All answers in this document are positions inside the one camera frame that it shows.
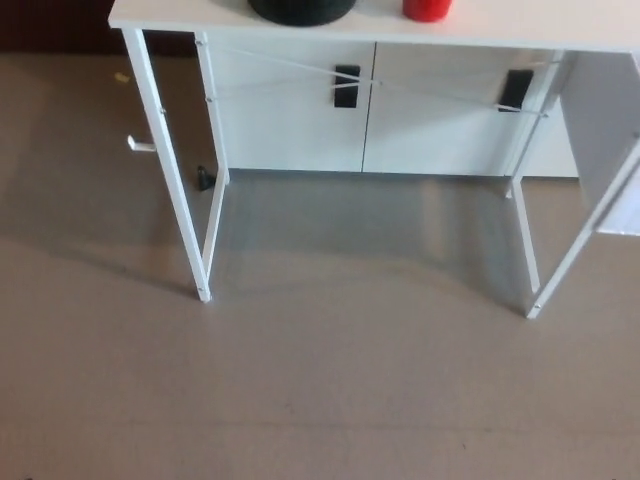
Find black electric kettle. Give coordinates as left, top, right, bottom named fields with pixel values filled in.
left=247, top=0, right=359, bottom=26

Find black cabinet door handle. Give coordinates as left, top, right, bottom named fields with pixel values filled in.
left=333, top=64, right=362, bottom=109
left=497, top=69, right=534, bottom=114

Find thin white cross brace rod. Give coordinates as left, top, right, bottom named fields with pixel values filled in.
left=205, top=58, right=564, bottom=102
left=199, top=41, right=549, bottom=119

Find white cabinet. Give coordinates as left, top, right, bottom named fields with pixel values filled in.
left=202, top=39, right=581, bottom=179

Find red plastic cup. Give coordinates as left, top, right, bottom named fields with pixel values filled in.
left=402, top=0, right=454, bottom=24

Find white side panel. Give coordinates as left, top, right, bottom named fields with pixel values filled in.
left=558, top=49, right=640, bottom=237

